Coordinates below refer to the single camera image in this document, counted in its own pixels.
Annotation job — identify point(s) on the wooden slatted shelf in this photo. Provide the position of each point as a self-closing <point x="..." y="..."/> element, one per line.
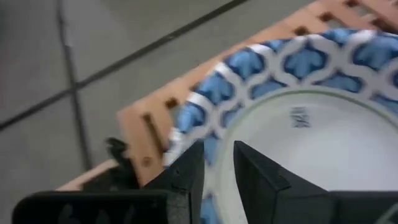
<point x="146" y="124"/>

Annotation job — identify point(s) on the blue patterned white paper bowl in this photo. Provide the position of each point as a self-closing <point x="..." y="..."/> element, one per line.
<point x="311" y="149"/>

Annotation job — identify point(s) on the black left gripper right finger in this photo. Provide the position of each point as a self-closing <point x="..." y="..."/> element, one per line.
<point x="264" y="193"/>

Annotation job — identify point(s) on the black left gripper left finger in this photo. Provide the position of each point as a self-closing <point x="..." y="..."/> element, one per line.
<point x="183" y="186"/>

